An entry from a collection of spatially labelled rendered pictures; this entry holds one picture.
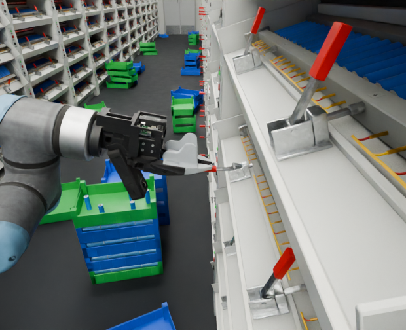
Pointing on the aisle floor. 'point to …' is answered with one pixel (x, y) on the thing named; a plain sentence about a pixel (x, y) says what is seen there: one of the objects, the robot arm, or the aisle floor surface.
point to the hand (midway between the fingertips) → (203, 167)
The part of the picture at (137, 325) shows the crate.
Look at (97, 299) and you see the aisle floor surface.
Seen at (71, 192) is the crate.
